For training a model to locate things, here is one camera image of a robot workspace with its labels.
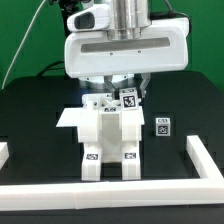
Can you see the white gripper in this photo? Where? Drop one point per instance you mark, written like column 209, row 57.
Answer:
column 161, row 47

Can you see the white tagged cube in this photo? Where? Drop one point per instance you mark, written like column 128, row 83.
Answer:
column 129, row 98
column 163, row 126

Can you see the white chair back frame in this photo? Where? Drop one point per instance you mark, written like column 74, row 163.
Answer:
column 105, row 100

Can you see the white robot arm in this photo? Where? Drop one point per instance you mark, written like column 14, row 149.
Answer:
column 113, row 40

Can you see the white L-shaped border fence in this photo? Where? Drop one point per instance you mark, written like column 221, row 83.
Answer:
column 207, row 188

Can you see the white part at left edge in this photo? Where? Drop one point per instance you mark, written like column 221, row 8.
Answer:
column 4, row 153

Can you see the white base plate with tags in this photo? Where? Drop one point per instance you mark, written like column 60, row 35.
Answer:
column 68, row 117

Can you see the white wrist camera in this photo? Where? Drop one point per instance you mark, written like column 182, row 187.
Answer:
column 94, row 18

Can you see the black camera stand pole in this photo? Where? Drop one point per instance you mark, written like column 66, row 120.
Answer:
column 68, row 8

